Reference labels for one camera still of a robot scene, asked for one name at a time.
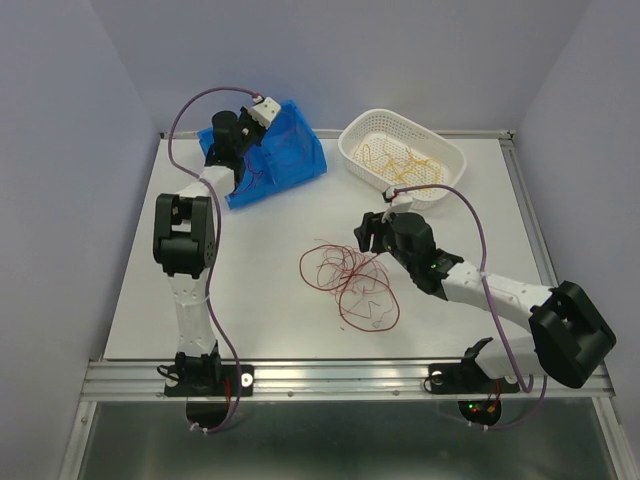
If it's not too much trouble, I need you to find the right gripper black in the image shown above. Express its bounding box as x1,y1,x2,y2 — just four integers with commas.
354,205,416,272

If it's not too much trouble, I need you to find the red white striped wire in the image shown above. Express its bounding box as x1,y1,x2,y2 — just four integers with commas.
272,112,311,171

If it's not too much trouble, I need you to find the yellow wire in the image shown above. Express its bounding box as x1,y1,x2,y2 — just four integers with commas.
352,140,445,193

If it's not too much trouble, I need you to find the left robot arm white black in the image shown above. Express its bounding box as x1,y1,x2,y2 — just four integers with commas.
152,98,281,397

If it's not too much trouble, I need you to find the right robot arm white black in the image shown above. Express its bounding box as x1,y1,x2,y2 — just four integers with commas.
354,212,617,390

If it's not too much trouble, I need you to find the blue plastic divided bin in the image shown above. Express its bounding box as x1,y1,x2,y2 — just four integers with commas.
198,100,327,209

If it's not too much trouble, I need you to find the white perforated plastic basket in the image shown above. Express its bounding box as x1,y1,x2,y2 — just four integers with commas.
338,109,467,191

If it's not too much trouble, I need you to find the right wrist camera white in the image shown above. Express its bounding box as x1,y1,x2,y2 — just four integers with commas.
382,184,413,222

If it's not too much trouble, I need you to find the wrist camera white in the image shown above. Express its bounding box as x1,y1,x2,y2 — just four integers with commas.
248,97,281,130
382,184,413,222

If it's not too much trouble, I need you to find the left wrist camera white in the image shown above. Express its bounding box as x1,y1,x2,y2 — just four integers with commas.
248,97,281,130

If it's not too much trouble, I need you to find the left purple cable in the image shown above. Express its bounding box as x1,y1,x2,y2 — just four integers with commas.
168,87,266,436

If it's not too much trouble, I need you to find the purple cable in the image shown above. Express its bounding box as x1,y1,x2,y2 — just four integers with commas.
394,184,547,434
168,87,266,436

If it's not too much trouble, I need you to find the red tangled wire bundle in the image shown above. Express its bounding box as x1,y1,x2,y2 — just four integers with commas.
298,243,401,333

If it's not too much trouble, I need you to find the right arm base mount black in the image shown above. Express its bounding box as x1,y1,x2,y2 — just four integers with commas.
423,337,520,395

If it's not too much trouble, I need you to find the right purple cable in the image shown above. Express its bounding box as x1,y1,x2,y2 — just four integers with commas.
394,184,547,434

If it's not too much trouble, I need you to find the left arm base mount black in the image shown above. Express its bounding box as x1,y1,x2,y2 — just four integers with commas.
156,350,255,398

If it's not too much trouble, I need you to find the aluminium front rail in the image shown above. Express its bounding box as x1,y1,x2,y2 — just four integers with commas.
84,355,609,402

